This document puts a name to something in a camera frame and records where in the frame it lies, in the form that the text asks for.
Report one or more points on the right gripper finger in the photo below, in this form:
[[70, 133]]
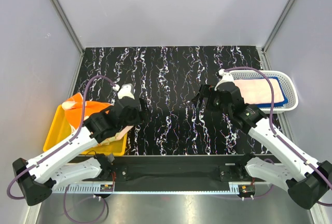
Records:
[[198, 105], [197, 99]]

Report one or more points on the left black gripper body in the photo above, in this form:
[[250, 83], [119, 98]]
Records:
[[135, 120]]

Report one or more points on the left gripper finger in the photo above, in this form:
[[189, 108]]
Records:
[[143, 104], [146, 115]]

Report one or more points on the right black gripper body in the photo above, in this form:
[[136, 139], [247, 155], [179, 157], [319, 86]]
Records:
[[213, 103]]

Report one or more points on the orange fox pattern towel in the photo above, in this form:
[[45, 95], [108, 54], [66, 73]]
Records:
[[73, 107]]

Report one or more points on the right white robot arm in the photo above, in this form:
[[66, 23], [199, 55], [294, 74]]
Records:
[[304, 178]]

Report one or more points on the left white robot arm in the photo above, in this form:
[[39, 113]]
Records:
[[39, 177]]

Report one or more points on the pink folded towel in basket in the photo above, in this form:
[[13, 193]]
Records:
[[254, 90]]

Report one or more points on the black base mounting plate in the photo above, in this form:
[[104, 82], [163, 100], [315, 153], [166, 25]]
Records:
[[172, 174]]

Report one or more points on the blue folded towel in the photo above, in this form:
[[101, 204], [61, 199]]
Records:
[[280, 98]]

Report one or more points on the yellow plastic tray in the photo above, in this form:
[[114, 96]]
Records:
[[60, 129]]

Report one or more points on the white perforated plastic basket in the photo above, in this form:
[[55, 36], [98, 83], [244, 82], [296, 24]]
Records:
[[286, 85]]

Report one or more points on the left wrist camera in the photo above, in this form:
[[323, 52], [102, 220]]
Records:
[[126, 90]]

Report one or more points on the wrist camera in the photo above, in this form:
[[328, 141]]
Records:
[[224, 77], [126, 90]]

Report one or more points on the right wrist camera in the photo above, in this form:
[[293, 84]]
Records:
[[224, 77]]

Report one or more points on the slotted white cable duct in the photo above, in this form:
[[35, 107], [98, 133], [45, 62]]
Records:
[[88, 188]]

